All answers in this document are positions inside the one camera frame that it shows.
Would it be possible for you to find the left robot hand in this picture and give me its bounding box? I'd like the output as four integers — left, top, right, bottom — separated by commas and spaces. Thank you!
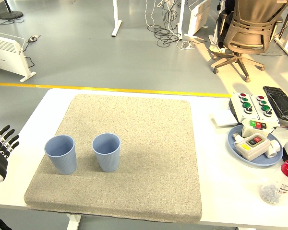
0, 125, 20, 190

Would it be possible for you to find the blue ribbed cup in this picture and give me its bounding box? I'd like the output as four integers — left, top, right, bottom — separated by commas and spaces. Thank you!
92, 133, 122, 173
44, 135, 77, 175

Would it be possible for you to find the white table leg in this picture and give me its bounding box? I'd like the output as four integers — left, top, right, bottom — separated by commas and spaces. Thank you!
66, 214, 82, 230

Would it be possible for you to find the white panel heater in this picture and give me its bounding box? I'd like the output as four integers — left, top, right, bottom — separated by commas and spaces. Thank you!
184, 0, 212, 39
0, 30, 36, 83

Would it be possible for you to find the floor power socket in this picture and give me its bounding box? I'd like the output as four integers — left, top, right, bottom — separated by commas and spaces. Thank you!
26, 34, 41, 43

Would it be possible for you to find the grey-brown mat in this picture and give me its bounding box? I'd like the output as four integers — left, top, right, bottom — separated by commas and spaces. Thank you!
24, 93, 203, 223

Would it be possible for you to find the black fan stand base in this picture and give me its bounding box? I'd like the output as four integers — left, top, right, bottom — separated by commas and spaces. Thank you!
0, 0, 24, 20

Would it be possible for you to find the white desk leg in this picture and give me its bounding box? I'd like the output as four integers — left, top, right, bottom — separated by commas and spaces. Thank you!
176, 0, 185, 40
273, 33, 288, 60
111, 0, 123, 37

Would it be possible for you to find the white four-button control box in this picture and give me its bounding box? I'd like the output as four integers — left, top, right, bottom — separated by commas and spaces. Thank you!
250, 94, 280, 127
231, 92, 261, 124

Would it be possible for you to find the blue plate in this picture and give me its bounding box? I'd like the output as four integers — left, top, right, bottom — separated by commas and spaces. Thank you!
227, 124, 284, 167

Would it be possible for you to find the seated person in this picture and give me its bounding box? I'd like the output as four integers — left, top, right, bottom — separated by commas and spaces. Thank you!
209, 0, 236, 54

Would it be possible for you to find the white pipe fitting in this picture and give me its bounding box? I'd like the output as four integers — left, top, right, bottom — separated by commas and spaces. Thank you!
265, 138, 283, 159

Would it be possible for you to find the red-capped bottle of screws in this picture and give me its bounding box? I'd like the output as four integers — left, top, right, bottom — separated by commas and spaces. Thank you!
259, 159, 288, 206

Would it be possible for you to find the black plastic tray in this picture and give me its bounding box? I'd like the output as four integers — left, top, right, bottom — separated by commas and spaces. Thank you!
263, 86, 288, 121

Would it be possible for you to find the beige mesh office chair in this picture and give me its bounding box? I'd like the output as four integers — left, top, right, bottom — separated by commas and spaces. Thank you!
210, 0, 288, 82

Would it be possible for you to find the black cable bundle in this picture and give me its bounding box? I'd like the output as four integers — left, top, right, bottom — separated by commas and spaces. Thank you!
147, 0, 183, 47

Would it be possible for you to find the white flat wall switch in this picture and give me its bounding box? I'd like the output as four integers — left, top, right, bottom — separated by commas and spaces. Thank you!
209, 109, 239, 128

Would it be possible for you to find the white green-red button switch box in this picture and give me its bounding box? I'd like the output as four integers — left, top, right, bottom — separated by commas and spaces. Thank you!
241, 118, 274, 138

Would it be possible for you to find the white switch box yellow label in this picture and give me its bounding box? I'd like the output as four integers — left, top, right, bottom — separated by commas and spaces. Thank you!
232, 132, 271, 161

